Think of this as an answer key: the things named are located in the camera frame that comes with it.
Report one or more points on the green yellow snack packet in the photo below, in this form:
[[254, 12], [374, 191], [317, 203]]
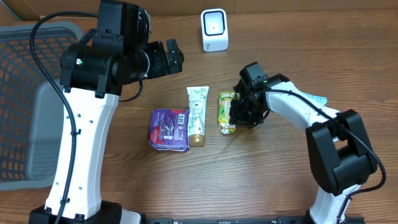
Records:
[[225, 126]]

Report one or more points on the teal wet wipes pack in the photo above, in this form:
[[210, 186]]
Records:
[[319, 99]]

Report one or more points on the white barcode scanner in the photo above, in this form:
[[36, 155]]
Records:
[[214, 29]]

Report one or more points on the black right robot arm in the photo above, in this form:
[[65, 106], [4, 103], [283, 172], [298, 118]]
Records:
[[340, 154]]

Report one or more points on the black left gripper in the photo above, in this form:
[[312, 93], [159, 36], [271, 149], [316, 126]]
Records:
[[166, 59]]

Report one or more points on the white gold cream tube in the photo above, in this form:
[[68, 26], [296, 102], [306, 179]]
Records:
[[197, 101]]

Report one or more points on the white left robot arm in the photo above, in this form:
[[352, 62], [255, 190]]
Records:
[[94, 70]]

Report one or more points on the purple red liners pack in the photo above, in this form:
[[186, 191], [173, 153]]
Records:
[[169, 130]]

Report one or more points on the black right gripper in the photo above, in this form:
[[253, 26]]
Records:
[[243, 109]]

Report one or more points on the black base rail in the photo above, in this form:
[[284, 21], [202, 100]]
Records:
[[248, 220]]

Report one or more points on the grey plastic mesh basket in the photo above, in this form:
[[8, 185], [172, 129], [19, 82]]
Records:
[[31, 116]]

